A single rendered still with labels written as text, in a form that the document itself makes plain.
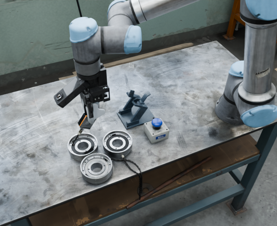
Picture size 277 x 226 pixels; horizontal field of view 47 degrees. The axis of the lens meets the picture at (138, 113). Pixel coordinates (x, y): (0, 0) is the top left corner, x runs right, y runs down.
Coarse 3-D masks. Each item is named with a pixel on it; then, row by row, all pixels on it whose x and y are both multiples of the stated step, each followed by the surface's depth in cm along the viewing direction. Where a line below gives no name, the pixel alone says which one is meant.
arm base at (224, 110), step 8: (224, 96) 123; (216, 104) 129; (224, 104) 124; (232, 104) 121; (216, 112) 128; (224, 112) 124; (232, 112) 123; (224, 120) 126; (232, 120) 124; (240, 120) 123
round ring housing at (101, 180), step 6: (90, 156) 109; (96, 156) 109; (102, 156) 109; (108, 156) 108; (84, 162) 107; (96, 162) 107; (102, 162) 107; (108, 162) 108; (84, 168) 107; (90, 168) 106; (102, 168) 106; (84, 174) 102; (96, 174) 104; (108, 174) 103; (90, 180) 102; (96, 180) 102; (102, 180) 103
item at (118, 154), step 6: (114, 132) 117; (120, 132) 117; (126, 132) 116; (114, 138) 115; (120, 138) 115; (114, 144) 117; (108, 150) 110; (126, 150) 110; (114, 156) 111; (120, 156) 111
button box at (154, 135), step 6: (162, 120) 120; (144, 126) 120; (150, 126) 118; (162, 126) 118; (150, 132) 115; (156, 132) 115; (162, 132) 116; (168, 132) 117; (150, 138) 117; (156, 138) 116; (162, 138) 118
